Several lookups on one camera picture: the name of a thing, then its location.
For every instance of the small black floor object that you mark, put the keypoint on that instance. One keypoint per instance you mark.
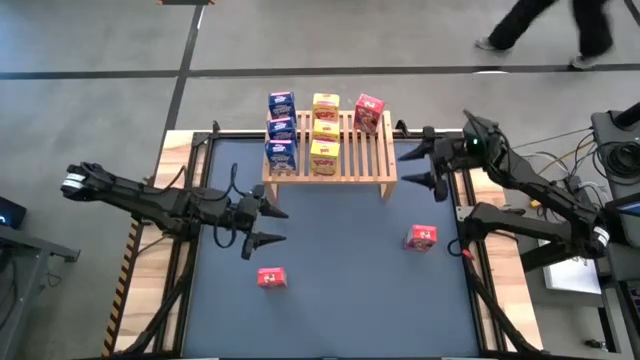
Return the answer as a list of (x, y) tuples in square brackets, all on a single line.
[(595, 344)]

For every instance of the black metal table frame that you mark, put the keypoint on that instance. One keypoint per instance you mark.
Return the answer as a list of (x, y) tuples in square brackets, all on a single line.
[(235, 134)]

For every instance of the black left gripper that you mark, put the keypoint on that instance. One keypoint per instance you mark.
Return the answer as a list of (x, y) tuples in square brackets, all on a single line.
[(248, 220)]

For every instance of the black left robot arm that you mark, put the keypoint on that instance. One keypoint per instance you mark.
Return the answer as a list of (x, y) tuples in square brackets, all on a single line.
[(150, 202)]

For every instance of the yellow-black hazard tape strip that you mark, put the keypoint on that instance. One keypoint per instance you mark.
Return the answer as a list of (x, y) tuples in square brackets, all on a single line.
[(120, 295)]

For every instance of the wooden slatted shelf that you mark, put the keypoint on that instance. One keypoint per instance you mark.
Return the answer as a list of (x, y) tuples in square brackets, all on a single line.
[(365, 160)]

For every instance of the yellow Corn Pops cereal box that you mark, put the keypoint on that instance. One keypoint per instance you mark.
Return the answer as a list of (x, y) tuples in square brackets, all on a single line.
[(325, 157), (326, 106), (326, 131)]

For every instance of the white board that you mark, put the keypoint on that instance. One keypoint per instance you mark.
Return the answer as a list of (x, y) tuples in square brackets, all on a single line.
[(570, 277)]

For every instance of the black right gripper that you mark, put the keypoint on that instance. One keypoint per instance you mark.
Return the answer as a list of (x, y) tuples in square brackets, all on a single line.
[(450, 155)]

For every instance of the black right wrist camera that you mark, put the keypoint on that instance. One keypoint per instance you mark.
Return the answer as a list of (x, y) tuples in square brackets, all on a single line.
[(475, 140)]

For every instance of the red Froot Loops cereal box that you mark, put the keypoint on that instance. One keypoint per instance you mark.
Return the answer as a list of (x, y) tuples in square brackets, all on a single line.
[(272, 277), (421, 237), (369, 114)]

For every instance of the black frame clamp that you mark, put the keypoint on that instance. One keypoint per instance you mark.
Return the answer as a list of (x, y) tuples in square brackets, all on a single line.
[(216, 127), (401, 127)]

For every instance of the black device with blue light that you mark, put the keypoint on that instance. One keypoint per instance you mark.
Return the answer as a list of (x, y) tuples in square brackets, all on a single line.
[(12, 210)]

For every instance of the grey-blue table mat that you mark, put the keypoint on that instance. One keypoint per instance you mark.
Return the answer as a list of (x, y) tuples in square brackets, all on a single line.
[(350, 300)]

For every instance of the grey metal desk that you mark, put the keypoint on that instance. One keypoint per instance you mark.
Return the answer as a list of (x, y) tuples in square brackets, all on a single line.
[(20, 280)]

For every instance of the person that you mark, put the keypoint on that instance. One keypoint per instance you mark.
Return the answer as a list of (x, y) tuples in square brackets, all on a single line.
[(520, 20)]

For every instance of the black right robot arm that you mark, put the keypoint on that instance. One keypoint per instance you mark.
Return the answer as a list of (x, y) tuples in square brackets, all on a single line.
[(540, 185)]

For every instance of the grey equipment cart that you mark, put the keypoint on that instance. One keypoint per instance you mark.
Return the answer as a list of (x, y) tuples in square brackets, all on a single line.
[(607, 125)]

